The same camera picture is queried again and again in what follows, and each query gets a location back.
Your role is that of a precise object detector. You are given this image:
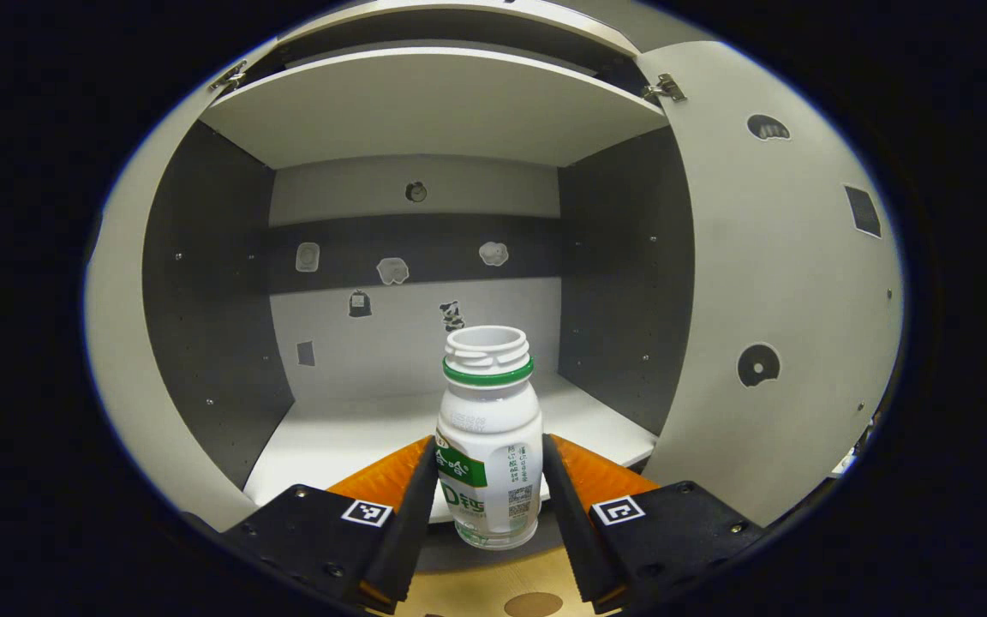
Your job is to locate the round brown coaster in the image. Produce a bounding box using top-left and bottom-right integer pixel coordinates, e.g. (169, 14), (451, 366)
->
(504, 591), (565, 617)

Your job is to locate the white cabinet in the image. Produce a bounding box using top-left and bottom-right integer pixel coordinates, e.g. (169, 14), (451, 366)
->
(142, 0), (696, 571)

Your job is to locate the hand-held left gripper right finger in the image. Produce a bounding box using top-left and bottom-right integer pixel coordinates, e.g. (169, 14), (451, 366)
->
(541, 433), (769, 614)

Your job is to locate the white cabinet left door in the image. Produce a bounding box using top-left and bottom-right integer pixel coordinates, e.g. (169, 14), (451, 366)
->
(85, 81), (259, 532)

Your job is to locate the white cabinet shelf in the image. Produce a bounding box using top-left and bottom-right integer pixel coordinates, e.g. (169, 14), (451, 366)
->
(242, 370), (659, 524)
(200, 47), (670, 170)

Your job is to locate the white lower cabinet shelf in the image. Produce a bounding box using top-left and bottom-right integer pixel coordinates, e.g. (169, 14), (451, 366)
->
(242, 370), (659, 524)

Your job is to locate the white upper cabinet shelf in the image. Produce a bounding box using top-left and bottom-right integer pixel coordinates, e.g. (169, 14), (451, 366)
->
(200, 47), (670, 170)

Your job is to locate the white cabinet right door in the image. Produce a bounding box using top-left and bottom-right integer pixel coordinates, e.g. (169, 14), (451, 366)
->
(635, 41), (904, 528)

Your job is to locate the metal door hinge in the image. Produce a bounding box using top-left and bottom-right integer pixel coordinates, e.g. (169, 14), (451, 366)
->
(209, 60), (248, 93)
(643, 73), (687, 104)

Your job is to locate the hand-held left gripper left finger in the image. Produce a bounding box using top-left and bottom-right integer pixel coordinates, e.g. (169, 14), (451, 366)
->
(219, 435), (440, 614)

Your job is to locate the white cabinet door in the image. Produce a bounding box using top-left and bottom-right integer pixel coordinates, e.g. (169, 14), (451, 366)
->
(85, 81), (259, 532)
(635, 41), (904, 528)

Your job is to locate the white bottle with green label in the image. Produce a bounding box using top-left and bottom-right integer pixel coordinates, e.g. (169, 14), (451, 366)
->
(435, 326), (543, 550)

